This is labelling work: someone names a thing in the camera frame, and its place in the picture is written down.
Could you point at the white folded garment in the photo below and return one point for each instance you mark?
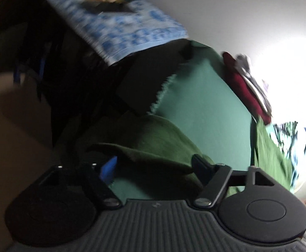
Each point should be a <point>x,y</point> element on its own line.
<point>257,92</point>

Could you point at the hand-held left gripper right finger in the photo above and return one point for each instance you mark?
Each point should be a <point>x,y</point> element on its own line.
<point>202,168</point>

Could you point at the blue patterned cloth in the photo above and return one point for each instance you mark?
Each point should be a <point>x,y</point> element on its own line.
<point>129,39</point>

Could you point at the green white striped sweater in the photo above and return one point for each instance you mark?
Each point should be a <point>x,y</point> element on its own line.
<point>155,141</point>

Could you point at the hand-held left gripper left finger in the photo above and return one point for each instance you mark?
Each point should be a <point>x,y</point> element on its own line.
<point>108,168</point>

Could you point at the green white thin-striped shirt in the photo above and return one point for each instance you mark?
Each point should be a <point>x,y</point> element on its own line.
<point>286,136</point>

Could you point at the dark red folded sweater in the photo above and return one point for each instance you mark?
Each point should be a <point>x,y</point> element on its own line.
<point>242,84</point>

